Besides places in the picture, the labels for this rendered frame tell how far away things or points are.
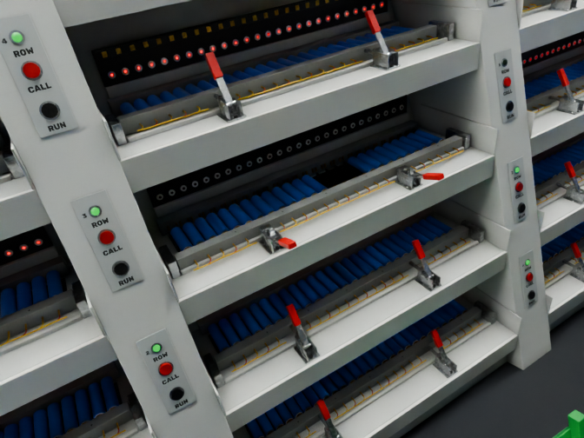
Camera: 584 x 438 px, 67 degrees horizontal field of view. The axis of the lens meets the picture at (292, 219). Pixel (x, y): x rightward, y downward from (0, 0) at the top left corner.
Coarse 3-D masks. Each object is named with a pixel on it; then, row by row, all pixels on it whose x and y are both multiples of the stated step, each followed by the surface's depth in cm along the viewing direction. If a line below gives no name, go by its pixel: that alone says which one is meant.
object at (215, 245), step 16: (448, 144) 80; (400, 160) 78; (416, 160) 78; (432, 160) 78; (368, 176) 74; (384, 176) 76; (320, 192) 72; (336, 192) 72; (352, 192) 74; (368, 192) 73; (288, 208) 70; (304, 208) 70; (320, 208) 71; (256, 224) 67; (272, 224) 68; (208, 240) 65; (224, 240) 65; (240, 240) 66; (176, 256) 63; (192, 256) 63; (208, 256) 64; (224, 256) 64
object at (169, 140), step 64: (320, 0) 77; (384, 0) 83; (128, 64) 66; (192, 64) 70; (256, 64) 73; (320, 64) 69; (384, 64) 68; (448, 64) 72; (128, 128) 58; (192, 128) 58; (256, 128) 59
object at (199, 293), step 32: (384, 128) 89; (448, 128) 85; (480, 128) 80; (288, 160) 81; (448, 160) 80; (480, 160) 79; (384, 192) 74; (416, 192) 73; (448, 192) 77; (320, 224) 69; (352, 224) 69; (384, 224) 73; (160, 256) 68; (256, 256) 64; (288, 256) 65; (320, 256) 68; (192, 288) 60; (224, 288) 61; (256, 288) 64; (192, 320) 61
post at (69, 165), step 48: (0, 0) 45; (48, 0) 46; (48, 48) 47; (0, 96) 46; (48, 144) 49; (96, 144) 51; (48, 192) 50; (144, 240) 55; (96, 288) 54; (144, 288) 56; (144, 336) 57; (144, 384) 58; (192, 384) 61; (192, 432) 63
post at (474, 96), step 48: (432, 0) 79; (480, 0) 72; (480, 48) 74; (432, 96) 88; (480, 96) 78; (528, 144) 83; (480, 192) 86; (528, 192) 85; (528, 240) 88; (480, 288) 97; (528, 336) 94
